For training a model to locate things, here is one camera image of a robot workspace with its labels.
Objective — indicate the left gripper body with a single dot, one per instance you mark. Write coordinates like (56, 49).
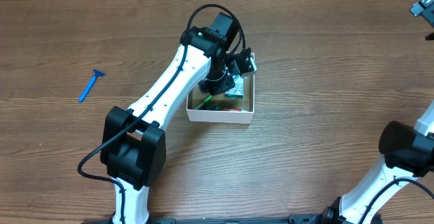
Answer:
(217, 85)

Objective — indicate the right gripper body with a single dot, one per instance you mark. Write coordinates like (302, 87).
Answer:
(426, 5)

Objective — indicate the green white toothbrush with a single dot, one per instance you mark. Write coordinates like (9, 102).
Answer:
(203, 103)

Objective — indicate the green white soap pack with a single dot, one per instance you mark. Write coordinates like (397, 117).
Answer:
(238, 90)

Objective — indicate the red green toothpaste tube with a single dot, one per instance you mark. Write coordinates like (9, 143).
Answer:
(217, 108)

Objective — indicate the blue disposable razor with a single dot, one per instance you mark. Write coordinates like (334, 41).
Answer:
(90, 84)

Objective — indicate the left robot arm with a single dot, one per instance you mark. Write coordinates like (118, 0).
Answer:
(133, 148)

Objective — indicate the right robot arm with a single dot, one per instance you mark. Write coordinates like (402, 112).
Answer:
(406, 154)

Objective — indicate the white cardboard box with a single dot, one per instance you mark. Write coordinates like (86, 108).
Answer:
(247, 104)

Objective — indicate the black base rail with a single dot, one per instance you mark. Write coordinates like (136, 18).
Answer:
(291, 219)

